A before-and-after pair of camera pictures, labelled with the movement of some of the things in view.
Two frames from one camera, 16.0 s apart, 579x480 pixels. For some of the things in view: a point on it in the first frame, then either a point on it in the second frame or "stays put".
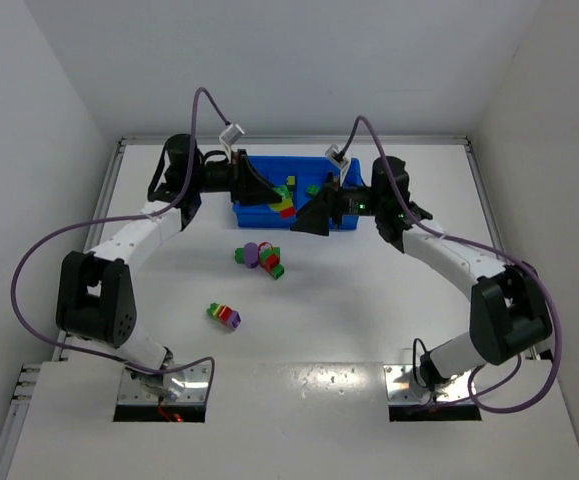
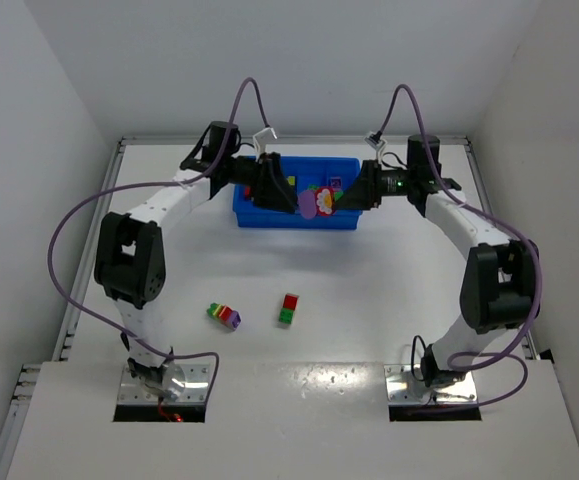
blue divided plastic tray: x=310 y=181 stays put
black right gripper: x=333 y=206 → x=372 y=181
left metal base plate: x=194 y=390 stays put
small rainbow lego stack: x=224 y=314 stays put
